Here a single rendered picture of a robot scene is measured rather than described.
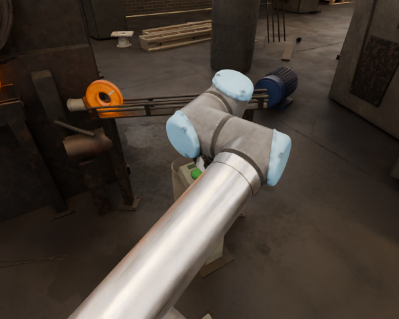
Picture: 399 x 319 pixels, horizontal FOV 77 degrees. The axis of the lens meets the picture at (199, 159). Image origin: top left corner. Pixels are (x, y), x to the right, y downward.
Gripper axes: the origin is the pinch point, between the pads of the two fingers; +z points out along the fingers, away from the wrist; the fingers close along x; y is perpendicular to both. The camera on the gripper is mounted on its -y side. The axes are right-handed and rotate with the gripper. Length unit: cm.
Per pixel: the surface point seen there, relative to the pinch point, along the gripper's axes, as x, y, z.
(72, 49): -20, -84, 9
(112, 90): -12, -54, 10
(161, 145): 26, -77, 99
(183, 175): -4.3, -1.7, 6.8
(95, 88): -18, -58, 11
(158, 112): 3.5, -39.5, 15.6
